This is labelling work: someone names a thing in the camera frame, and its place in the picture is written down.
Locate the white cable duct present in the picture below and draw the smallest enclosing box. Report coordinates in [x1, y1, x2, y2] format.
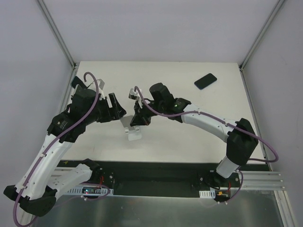
[64, 186, 114, 196]
[199, 190, 215, 199]

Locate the right white cable duct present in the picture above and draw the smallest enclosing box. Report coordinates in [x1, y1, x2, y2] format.
[199, 190, 215, 199]

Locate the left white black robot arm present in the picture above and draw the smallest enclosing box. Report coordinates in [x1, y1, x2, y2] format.
[4, 88, 126, 217]

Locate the left white cable duct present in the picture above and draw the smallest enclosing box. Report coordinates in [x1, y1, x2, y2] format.
[64, 186, 114, 196]

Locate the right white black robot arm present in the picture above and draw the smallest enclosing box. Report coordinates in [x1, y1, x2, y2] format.
[129, 83, 258, 187]

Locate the right aluminium frame post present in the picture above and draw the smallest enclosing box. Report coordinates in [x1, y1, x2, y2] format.
[238, 0, 287, 70]

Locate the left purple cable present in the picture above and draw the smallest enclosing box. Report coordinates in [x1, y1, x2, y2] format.
[13, 72, 111, 227]

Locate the silver metal phone stand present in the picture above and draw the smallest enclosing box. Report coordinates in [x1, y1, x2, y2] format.
[120, 115, 142, 141]

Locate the blue phone top right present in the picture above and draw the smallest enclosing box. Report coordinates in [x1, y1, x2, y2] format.
[194, 73, 217, 90]

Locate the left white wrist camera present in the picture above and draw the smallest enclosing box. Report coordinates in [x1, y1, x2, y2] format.
[88, 79, 105, 100]

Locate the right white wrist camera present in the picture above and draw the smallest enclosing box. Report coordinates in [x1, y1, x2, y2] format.
[128, 88, 143, 106]

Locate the aluminium frame post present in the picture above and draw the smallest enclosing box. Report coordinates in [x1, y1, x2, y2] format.
[238, 0, 287, 70]
[36, 0, 77, 69]

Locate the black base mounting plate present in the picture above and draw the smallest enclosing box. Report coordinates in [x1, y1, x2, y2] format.
[59, 159, 272, 198]

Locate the left aluminium frame post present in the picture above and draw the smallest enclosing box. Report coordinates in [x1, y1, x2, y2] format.
[36, 0, 77, 69]

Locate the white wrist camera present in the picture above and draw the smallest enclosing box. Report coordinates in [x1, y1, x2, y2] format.
[88, 79, 105, 100]
[128, 88, 143, 106]

